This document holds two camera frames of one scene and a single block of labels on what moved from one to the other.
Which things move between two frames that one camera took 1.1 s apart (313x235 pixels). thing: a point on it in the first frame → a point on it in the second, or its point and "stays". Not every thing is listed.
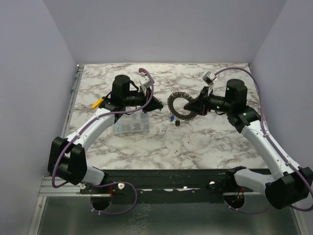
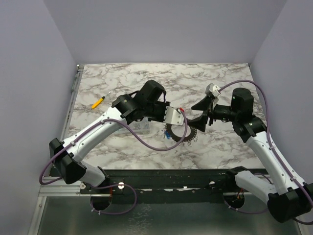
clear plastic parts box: x=137 y=122 stays
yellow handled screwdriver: x=96 y=104 stays
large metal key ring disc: x=182 y=94 → x=192 y=135
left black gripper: x=154 y=104 → x=161 y=118
